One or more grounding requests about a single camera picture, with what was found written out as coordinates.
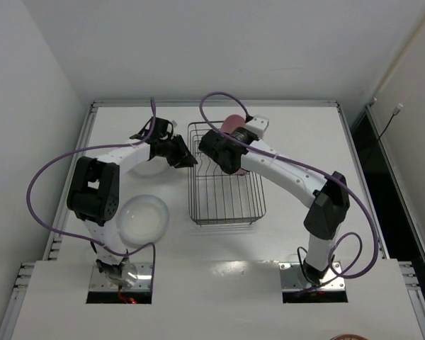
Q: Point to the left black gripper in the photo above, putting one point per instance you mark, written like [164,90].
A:
[179,151]

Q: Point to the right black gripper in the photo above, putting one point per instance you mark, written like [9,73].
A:
[210,146]

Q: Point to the pink plastic plate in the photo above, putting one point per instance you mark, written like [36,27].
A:
[233,125]

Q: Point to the wire dish rack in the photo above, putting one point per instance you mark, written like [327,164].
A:
[217,198]

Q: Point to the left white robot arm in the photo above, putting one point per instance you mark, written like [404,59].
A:
[94,192]

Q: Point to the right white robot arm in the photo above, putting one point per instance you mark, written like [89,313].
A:
[326,201]

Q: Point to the upper clear glass plate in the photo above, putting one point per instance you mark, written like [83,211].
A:
[151,168]

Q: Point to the clear glass plate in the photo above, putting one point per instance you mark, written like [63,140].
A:
[151,168]
[143,219]

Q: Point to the lower clear glass plate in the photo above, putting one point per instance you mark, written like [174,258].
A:
[143,219]

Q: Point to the brown round object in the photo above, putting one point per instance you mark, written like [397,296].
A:
[348,337]

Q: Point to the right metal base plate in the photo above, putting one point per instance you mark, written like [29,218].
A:
[293,281]

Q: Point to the metal base plate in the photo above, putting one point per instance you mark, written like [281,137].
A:
[141,272]
[293,281]

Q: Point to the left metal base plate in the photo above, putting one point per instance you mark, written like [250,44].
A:
[141,272]

